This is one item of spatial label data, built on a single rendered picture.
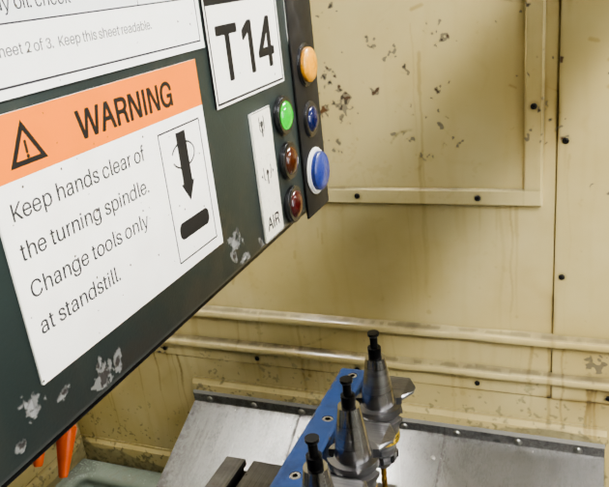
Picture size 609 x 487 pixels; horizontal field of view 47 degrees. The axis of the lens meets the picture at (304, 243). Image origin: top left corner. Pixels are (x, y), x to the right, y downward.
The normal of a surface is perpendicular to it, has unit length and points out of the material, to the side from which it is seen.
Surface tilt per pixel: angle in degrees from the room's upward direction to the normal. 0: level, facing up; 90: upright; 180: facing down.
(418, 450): 24
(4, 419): 90
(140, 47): 90
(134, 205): 90
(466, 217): 91
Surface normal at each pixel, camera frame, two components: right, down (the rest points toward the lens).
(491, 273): -0.36, 0.36
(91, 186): 0.93, 0.04
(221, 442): -0.24, -0.69
